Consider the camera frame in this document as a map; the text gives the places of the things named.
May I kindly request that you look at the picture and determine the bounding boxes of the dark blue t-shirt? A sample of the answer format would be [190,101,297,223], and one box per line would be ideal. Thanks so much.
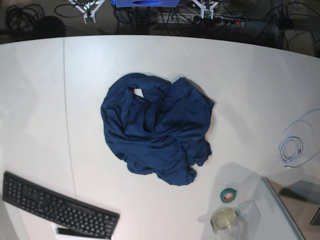
[100,73,215,186]

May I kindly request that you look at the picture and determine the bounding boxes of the green electrical tape roll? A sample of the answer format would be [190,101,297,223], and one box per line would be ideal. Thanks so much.
[219,188,237,204]

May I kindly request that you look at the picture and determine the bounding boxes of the black power strip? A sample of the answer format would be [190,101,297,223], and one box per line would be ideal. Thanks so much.
[193,15,249,26]

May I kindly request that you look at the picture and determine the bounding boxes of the clear glass jar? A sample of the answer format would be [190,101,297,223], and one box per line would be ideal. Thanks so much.
[210,207,241,240]

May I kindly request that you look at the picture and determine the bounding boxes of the blue box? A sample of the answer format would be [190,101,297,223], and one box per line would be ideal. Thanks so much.
[111,0,180,8]

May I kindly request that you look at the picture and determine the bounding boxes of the black computer keyboard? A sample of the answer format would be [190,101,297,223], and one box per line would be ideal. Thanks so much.
[2,171,120,240]

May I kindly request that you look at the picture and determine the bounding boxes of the glass panel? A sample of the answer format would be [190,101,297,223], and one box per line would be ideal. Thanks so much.
[262,175,320,240]

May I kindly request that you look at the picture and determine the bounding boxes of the coiled white cable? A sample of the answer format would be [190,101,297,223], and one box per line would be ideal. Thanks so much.
[278,108,320,169]

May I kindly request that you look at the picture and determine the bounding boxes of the black floor cable bundle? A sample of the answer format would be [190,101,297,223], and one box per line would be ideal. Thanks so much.
[4,3,45,32]

